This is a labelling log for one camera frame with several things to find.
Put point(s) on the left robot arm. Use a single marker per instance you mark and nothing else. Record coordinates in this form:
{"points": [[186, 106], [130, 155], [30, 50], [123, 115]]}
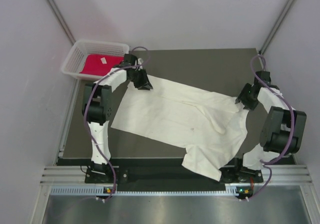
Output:
{"points": [[97, 111]]}

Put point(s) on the white t shirt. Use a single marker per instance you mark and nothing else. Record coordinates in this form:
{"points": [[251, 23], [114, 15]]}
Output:
{"points": [[210, 126]]}

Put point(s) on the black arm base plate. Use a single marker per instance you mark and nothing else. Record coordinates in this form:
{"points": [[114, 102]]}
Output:
{"points": [[133, 174]]}

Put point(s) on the white slotted cable duct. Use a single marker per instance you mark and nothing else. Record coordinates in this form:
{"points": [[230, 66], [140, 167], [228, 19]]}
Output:
{"points": [[104, 191]]}

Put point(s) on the white plastic laundry basket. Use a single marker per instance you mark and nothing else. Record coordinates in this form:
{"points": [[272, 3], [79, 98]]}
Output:
{"points": [[76, 58]]}

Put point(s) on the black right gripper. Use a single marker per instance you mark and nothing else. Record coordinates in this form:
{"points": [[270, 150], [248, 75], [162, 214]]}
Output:
{"points": [[248, 105]]}

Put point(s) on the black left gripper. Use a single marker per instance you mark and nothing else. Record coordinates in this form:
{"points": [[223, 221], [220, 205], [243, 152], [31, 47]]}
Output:
{"points": [[144, 79]]}

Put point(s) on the red folded t shirt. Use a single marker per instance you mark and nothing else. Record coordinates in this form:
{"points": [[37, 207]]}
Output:
{"points": [[100, 65]]}

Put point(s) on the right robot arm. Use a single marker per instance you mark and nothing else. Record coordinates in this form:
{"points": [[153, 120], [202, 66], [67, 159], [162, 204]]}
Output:
{"points": [[281, 133]]}

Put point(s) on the aluminium front rail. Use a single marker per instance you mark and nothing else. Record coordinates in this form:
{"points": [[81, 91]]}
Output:
{"points": [[281, 175]]}

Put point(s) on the left aluminium frame post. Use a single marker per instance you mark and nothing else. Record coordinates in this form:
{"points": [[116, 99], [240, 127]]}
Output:
{"points": [[61, 21]]}

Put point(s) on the right aluminium frame post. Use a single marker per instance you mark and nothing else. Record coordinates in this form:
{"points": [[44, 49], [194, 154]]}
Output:
{"points": [[276, 26]]}

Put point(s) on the aluminium frame post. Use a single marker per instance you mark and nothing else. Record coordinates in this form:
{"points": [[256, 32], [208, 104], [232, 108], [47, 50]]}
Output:
{"points": [[276, 26], [61, 21]]}

